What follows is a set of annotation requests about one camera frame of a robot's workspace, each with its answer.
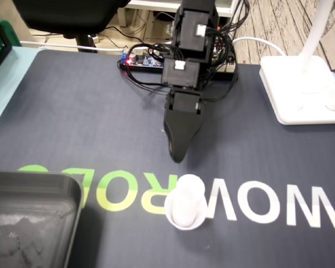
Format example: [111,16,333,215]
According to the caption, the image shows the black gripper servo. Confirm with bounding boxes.
[164,89,206,164]

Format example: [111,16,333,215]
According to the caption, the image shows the white plastic tube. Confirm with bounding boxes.
[171,174,205,227]

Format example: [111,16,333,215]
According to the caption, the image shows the blue circuit board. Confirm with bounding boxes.
[120,50,171,69]

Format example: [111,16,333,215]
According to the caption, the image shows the small white plastic cup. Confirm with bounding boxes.
[164,191,208,231]

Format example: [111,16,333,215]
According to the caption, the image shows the dark grey WOWROBO mat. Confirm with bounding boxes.
[0,49,335,268]

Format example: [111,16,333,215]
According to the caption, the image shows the white desk lamp base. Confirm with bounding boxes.
[259,55,335,126]

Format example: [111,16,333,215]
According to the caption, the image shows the black office chair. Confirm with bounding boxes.
[12,0,132,54]

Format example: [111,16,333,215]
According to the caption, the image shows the black plastic tray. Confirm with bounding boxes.
[0,169,84,268]

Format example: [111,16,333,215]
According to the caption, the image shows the white desk lamp neck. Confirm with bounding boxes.
[300,0,335,72]

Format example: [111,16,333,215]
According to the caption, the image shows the green plastic object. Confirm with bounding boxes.
[0,19,22,47]

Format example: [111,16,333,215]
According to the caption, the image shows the thin black servo wires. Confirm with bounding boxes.
[119,60,171,94]

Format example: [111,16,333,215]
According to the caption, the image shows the black frame stand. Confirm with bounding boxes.
[0,9,12,80]

